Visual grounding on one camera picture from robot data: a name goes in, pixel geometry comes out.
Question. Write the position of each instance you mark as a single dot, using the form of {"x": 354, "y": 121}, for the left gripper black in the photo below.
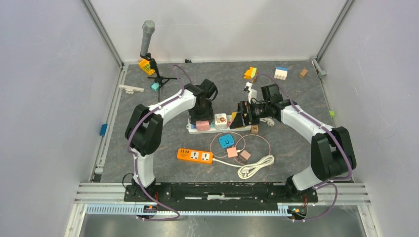
{"x": 208, "y": 116}

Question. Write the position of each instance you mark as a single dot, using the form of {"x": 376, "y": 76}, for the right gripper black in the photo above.
{"x": 249, "y": 119}

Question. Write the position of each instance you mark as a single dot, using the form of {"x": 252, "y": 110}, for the large pink cube adapter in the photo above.
{"x": 202, "y": 125}

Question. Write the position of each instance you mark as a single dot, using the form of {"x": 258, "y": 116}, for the white multicolour power strip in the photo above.
{"x": 193, "y": 130}

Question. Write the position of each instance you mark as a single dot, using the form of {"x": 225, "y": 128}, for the white cube socket adapter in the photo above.
{"x": 220, "y": 121}

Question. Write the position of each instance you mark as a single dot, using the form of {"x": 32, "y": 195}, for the blue socket adapter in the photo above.
{"x": 226, "y": 141}

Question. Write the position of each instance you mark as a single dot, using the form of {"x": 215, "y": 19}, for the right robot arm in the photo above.
{"x": 332, "y": 156}

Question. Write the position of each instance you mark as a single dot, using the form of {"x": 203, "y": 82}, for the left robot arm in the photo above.
{"x": 145, "y": 127}

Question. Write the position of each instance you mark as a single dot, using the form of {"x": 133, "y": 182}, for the wooden letter cube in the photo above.
{"x": 254, "y": 129}

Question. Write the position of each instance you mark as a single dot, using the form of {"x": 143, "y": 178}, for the small pink charger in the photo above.
{"x": 232, "y": 152}

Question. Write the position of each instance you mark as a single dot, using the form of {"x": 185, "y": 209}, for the dusty pink usb adapter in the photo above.
{"x": 243, "y": 157}

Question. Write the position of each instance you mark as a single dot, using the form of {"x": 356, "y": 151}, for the orange power strip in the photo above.
{"x": 204, "y": 157}

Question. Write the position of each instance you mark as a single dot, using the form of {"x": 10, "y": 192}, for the orange green toy blocks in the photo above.
{"x": 250, "y": 74}

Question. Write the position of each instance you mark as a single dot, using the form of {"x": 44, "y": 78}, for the teal small cube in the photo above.
{"x": 155, "y": 86}

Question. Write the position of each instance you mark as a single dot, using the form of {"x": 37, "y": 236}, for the white blue toy block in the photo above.
{"x": 281, "y": 73}

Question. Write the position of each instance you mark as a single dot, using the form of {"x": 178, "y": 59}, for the brown wooden block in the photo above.
{"x": 303, "y": 73}

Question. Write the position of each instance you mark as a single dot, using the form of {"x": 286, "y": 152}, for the white flat plastic piece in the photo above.
{"x": 130, "y": 89}

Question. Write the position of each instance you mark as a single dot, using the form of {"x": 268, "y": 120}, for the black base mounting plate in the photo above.
{"x": 228, "y": 196}

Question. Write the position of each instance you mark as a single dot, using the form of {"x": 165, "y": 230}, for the grey microphone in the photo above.
{"x": 148, "y": 28}

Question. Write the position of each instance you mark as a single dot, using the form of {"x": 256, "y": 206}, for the white power strip cord plug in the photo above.
{"x": 270, "y": 122}

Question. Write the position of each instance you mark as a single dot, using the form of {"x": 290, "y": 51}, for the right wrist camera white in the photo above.
{"x": 252, "y": 93}

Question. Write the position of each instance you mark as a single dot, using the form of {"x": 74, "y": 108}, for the blue clip left rail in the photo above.
{"x": 103, "y": 129}

